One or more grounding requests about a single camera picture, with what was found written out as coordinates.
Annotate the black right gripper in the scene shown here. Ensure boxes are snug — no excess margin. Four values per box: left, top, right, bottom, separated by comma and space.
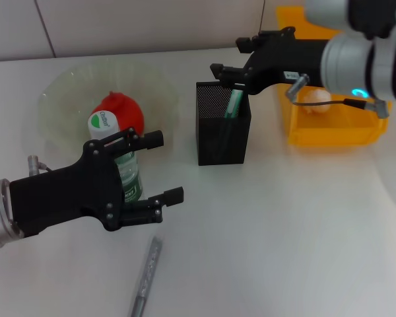
210, 28, 331, 96

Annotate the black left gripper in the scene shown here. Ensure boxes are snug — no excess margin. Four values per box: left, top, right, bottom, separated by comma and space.
9, 127, 165, 238

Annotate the red-orange toy orange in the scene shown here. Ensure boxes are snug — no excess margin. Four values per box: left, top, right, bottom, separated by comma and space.
91, 91, 145, 141

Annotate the green white pen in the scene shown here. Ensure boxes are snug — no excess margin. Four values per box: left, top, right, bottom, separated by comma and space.
217, 88, 245, 146

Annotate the clear water bottle green label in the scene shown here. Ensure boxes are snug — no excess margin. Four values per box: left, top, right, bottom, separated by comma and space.
87, 111, 145, 204

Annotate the grey marker pen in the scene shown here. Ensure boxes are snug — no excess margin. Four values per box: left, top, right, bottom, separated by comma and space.
129, 236, 162, 317

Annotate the white paper ball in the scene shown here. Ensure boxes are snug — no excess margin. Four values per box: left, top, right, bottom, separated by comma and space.
300, 88, 331, 115

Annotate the black mesh pen holder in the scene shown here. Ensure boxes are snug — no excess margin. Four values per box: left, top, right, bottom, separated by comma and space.
195, 79, 253, 166

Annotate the clear green glass fruit plate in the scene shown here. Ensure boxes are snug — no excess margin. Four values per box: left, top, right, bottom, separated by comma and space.
36, 57, 181, 156

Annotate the yellow plastic bin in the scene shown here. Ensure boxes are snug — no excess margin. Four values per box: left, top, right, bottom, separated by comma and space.
276, 6, 392, 148

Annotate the left gripper silver connector stub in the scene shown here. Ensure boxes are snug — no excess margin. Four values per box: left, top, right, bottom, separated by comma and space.
26, 155, 42, 176

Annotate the right gripper thin black cable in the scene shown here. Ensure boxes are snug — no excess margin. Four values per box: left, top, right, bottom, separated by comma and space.
292, 97, 391, 120

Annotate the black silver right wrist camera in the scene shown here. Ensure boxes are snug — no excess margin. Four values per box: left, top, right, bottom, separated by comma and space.
303, 0, 396, 41

